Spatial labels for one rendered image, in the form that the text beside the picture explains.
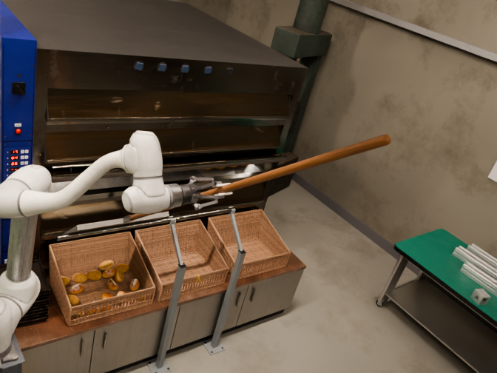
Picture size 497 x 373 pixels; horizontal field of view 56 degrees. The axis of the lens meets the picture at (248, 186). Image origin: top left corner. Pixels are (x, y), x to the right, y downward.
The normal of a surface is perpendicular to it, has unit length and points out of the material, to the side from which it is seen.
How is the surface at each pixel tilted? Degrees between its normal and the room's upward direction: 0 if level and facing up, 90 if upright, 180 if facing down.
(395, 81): 90
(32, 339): 0
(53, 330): 0
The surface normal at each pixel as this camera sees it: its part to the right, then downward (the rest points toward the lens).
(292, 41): -0.56, 0.26
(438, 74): -0.77, 0.12
